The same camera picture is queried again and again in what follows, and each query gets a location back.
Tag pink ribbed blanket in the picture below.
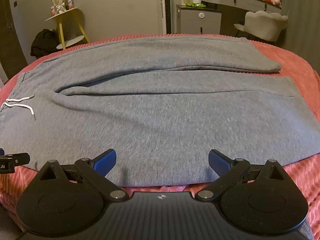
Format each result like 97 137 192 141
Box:
0 33 320 240

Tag white tower fan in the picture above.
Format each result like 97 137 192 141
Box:
156 0 172 35

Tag grey pants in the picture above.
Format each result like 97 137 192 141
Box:
0 35 320 188

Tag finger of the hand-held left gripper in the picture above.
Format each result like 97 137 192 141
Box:
0 152 31 167

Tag grey bedside cabinet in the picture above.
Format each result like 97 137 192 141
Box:
176 4 222 34

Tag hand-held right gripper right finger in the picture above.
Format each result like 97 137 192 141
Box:
196 149 288 202

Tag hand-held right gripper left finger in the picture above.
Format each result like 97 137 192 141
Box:
37 149 129 202

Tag dark wooden door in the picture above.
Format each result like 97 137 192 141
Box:
0 0 28 85

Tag cream shell-back chair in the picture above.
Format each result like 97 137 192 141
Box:
234 10 289 42

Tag black bag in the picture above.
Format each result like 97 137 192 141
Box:
30 29 62 58

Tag grey vanity desk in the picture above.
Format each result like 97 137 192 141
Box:
201 0 283 32

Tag yellow side table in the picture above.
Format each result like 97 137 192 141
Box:
45 7 90 50

